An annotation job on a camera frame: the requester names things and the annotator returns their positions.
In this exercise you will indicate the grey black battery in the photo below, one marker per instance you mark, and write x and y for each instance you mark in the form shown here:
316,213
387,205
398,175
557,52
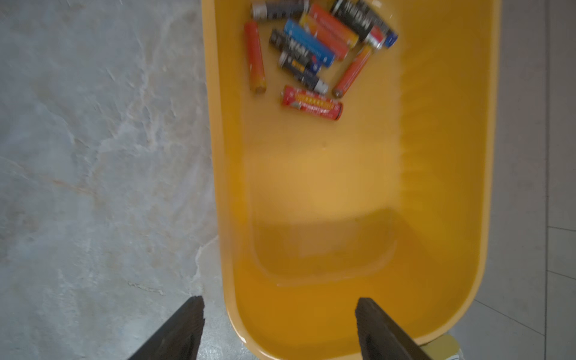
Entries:
278,10

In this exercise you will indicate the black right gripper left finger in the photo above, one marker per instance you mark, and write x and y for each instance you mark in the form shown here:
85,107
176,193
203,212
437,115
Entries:
179,337

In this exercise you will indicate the yellow plastic storage tray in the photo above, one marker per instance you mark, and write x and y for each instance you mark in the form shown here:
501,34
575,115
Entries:
390,202

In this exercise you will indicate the black red silver battery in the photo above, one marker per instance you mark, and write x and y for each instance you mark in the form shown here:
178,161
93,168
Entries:
352,17

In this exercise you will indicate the black battery silver end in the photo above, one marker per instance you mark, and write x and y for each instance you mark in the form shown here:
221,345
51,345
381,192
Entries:
297,70

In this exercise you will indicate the red battery with yellow text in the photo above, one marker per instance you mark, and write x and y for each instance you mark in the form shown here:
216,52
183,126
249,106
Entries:
311,103

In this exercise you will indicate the dark blue battery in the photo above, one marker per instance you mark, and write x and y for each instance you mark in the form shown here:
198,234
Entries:
390,34

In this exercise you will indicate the slim red orange battery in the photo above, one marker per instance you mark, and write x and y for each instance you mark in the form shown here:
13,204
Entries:
257,76

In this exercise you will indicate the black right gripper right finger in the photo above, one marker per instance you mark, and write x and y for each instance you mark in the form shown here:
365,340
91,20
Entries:
380,337

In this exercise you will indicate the black blue battery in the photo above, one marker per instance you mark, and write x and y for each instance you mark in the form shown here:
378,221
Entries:
285,43

